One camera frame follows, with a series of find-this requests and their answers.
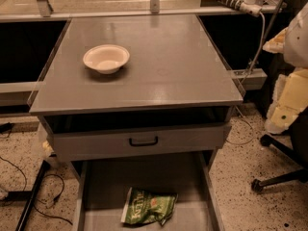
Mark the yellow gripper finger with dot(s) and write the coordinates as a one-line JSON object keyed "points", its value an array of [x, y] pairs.
{"points": [[290, 98]]}

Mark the green jalapeno chip bag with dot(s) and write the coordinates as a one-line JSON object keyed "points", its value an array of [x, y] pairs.
{"points": [[144, 207]]}

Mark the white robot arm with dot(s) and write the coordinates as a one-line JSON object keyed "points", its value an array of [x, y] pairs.
{"points": [[292, 42]]}

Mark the grey drawer cabinet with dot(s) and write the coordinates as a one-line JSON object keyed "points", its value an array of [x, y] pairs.
{"points": [[174, 77]]}

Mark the open grey middle drawer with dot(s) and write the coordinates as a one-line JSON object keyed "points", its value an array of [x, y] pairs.
{"points": [[171, 192]]}

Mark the grey top drawer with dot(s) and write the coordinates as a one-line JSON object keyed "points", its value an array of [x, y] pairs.
{"points": [[114, 143]]}

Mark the white power strip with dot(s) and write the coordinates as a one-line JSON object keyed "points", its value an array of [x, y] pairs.
{"points": [[245, 6]]}

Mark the white paper bowl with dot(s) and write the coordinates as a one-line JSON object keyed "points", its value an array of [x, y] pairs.
{"points": [[107, 58]]}

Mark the black metal floor bar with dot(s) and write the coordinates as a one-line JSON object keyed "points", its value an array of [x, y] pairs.
{"points": [[31, 199]]}

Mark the black drawer handle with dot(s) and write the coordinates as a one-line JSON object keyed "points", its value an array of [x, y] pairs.
{"points": [[135, 143]]}

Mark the aluminium frame rail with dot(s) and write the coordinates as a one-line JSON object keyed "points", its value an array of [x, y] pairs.
{"points": [[8, 18]]}

